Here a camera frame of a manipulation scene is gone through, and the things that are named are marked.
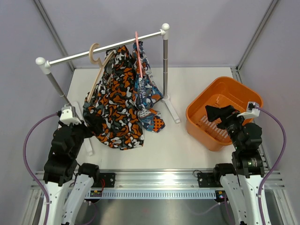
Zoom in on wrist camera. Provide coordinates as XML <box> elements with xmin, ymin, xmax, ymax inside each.
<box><xmin>237</xmin><ymin>102</ymin><xmax>260</xmax><ymax>120</ymax></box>
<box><xmin>60</xmin><ymin>106</ymin><xmax>82</xmax><ymax>126</ymax></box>

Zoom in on purple cable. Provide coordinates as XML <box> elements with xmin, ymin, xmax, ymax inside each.
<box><xmin>255</xmin><ymin>105</ymin><xmax>286</xmax><ymax>225</ymax></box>
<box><xmin>23</xmin><ymin>112</ymin><xmax>62</xmax><ymax>225</ymax></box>

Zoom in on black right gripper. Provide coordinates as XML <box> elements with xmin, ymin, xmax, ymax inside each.
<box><xmin>205</xmin><ymin>105</ymin><xmax>248</xmax><ymax>150</ymax></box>

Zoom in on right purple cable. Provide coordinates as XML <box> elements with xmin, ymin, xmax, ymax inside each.
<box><xmin>255</xmin><ymin>105</ymin><xmax>286</xmax><ymax>225</ymax></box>

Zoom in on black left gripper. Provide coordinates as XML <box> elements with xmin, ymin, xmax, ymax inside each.
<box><xmin>60</xmin><ymin>113</ymin><xmax>103</xmax><ymax>158</ymax></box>

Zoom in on orange black camouflage shorts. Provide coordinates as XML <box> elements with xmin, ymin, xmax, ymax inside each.
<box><xmin>83</xmin><ymin>46</ymin><xmax>144</xmax><ymax>150</ymax></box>

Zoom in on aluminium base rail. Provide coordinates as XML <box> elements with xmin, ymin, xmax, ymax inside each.
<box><xmin>31</xmin><ymin>170</ymin><xmax>285</xmax><ymax>199</ymax></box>

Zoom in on beige wooden hanger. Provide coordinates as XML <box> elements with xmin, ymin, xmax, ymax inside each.
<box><xmin>87</xmin><ymin>43</ymin><xmax>114</xmax><ymax>102</ymax></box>

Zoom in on blue orange patterned shorts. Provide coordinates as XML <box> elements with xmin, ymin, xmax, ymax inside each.
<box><xmin>132</xmin><ymin>41</ymin><xmax>165</xmax><ymax>133</ymax></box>

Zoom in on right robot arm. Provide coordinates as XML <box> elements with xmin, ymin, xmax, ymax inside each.
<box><xmin>205</xmin><ymin>102</ymin><xmax>266</xmax><ymax>225</ymax></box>

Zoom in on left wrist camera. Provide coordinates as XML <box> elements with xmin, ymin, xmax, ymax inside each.
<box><xmin>60</xmin><ymin>106</ymin><xmax>82</xmax><ymax>126</ymax></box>

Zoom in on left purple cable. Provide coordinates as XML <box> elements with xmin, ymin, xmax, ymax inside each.
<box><xmin>23</xmin><ymin>112</ymin><xmax>62</xmax><ymax>225</ymax></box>

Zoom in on pink plastic hanger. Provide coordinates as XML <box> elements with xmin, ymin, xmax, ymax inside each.
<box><xmin>135</xmin><ymin>31</ymin><xmax>143</xmax><ymax>80</ymax></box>

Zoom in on orange plastic basket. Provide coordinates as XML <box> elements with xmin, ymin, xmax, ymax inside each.
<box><xmin>186</xmin><ymin>76</ymin><xmax>263</xmax><ymax>151</ymax></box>

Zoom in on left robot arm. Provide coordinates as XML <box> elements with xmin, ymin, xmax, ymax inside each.
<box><xmin>39</xmin><ymin>122</ymin><xmax>101</xmax><ymax>225</ymax></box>

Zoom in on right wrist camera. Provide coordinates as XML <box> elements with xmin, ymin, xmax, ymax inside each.
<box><xmin>237</xmin><ymin>102</ymin><xmax>260</xmax><ymax>120</ymax></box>

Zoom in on white clothes rack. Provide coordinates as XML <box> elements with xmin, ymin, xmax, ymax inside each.
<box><xmin>35</xmin><ymin>22</ymin><xmax>181</xmax><ymax>157</ymax></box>

